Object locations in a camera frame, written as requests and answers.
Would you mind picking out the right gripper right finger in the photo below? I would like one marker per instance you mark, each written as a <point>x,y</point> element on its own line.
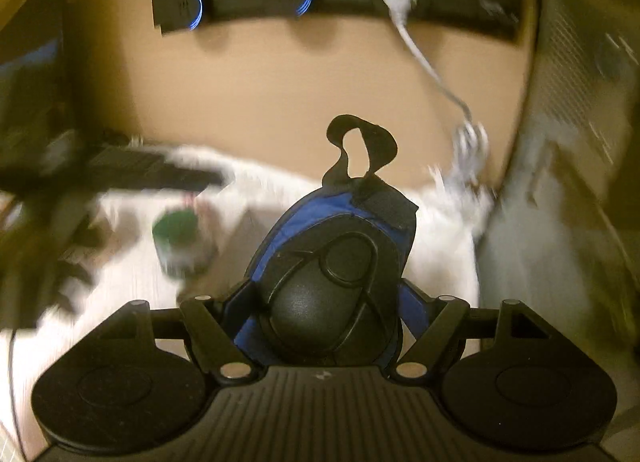
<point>437,324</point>

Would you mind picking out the black and blue monitor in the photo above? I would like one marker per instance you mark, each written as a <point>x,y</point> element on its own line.
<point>38,127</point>

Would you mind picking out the pink cardboard box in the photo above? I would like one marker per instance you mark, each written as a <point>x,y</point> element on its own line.
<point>232,261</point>

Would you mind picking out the white knitted blanket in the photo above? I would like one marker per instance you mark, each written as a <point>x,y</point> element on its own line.
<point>238,216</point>

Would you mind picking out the black blue wrist brace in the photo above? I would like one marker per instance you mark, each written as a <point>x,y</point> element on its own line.
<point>327,276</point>

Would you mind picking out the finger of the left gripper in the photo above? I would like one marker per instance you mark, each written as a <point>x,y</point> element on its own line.
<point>124,168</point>

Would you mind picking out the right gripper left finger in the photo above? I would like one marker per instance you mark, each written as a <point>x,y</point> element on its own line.
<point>213,322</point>

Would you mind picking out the green lid glass jar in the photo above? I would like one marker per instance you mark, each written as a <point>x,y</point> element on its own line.
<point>181,247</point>

